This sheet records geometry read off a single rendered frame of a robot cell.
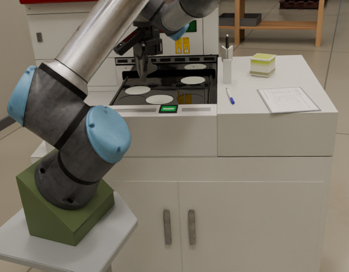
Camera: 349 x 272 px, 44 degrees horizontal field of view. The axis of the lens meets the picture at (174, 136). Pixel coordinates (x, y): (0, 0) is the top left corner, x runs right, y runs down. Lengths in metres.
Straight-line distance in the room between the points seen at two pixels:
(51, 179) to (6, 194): 1.99
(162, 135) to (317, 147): 0.47
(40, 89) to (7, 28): 3.12
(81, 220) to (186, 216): 0.52
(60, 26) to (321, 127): 1.17
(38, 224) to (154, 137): 0.46
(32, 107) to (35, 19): 1.13
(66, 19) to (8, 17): 2.10
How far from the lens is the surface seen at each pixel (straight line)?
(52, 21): 1.98
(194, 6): 1.02
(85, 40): 0.93
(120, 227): 1.08
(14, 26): 4.08
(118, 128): 0.93
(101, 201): 1.11
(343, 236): 2.44
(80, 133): 0.91
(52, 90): 0.90
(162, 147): 1.36
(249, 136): 1.33
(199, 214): 1.48
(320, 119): 1.34
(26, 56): 4.19
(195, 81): 1.79
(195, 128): 1.32
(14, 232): 1.15
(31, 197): 1.04
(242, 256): 1.59
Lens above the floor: 1.47
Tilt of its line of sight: 25 degrees down
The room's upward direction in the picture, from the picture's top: 3 degrees counter-clockwise
